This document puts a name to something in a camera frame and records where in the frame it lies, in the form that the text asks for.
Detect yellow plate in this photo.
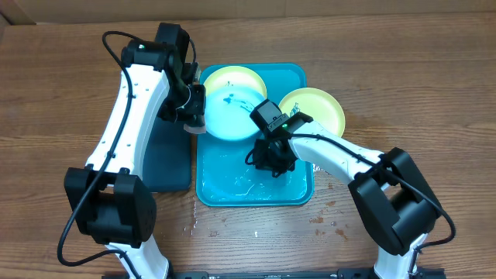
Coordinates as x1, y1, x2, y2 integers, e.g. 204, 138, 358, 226
203, 66, 267, 98
279, 88, 346, 137

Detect cardboard wall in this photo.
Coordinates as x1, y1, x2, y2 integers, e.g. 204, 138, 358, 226
1, 0, 495, 25

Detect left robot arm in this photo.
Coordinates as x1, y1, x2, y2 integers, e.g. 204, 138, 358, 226
57, 36, 206, 278

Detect teal tray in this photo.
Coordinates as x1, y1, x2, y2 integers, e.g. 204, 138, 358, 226
196, 63, 315, 207

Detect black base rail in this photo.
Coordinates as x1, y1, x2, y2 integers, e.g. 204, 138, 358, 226
102, 268, 446, 279

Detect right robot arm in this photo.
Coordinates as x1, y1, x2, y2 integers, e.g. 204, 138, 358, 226
245, 117, 447, 278

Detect light blue plate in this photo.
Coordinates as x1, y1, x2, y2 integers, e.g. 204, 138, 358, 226
205, 86, 265, 141

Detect black tray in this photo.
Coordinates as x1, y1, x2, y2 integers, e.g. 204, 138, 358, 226
143, 118, 192, 193

